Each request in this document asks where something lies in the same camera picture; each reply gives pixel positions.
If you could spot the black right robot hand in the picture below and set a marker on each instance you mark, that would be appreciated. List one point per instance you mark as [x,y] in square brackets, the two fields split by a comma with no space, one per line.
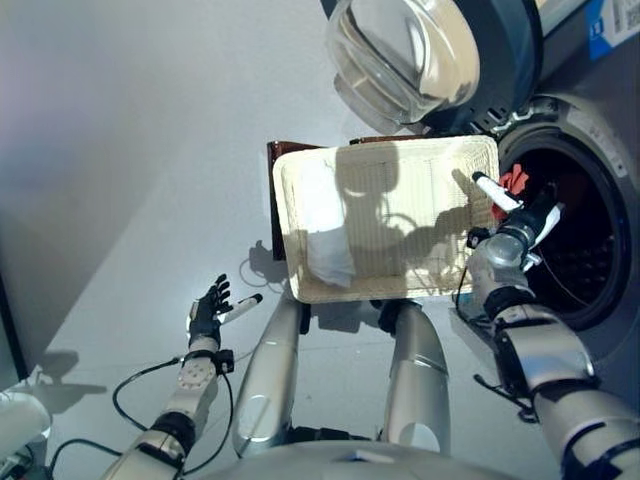
[530,217]

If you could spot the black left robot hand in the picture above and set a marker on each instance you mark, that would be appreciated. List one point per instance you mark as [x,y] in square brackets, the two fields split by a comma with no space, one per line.
[205,325]

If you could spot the red garment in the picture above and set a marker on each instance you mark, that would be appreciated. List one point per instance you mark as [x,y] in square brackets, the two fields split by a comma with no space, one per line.
[512,180]

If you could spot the white garment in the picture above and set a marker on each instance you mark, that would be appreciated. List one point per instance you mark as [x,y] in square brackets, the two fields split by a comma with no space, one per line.
[327,250]

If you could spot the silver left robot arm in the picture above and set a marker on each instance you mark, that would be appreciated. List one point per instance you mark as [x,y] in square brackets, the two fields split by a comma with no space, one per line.
[195,385]

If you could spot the grey front-load washing machine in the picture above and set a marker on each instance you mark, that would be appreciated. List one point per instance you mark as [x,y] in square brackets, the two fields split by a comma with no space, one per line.
[625,250]

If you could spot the white wicker basket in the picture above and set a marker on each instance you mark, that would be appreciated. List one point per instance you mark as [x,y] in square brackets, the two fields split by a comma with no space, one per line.
[425,200]

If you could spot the brown wooden stool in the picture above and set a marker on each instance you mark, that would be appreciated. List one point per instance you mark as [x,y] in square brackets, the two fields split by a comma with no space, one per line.
[275,200]

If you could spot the round glass washer door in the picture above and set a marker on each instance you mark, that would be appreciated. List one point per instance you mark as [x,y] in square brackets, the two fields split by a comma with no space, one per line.
[505,50]

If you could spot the dark flat panel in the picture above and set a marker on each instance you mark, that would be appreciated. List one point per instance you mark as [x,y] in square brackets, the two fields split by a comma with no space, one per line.
[10,340]

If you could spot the silver right robot leg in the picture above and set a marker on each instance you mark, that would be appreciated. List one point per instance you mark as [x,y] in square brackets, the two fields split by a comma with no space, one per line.
[417,380]

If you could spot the grey robot torso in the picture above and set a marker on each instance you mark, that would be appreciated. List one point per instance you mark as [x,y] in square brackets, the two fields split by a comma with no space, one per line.
[350,465]

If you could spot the blue white label sticker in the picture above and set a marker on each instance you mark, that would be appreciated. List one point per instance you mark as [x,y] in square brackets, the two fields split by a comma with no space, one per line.
[607,30]

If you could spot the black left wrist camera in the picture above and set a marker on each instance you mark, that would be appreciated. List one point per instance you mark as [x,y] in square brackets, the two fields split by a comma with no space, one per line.
[225,361]

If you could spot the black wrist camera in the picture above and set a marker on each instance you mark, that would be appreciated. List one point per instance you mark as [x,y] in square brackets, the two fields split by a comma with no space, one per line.
[477,238]
[225,361]

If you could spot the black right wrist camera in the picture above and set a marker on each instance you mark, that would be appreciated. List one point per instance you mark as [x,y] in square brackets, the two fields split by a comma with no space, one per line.
[477,238]

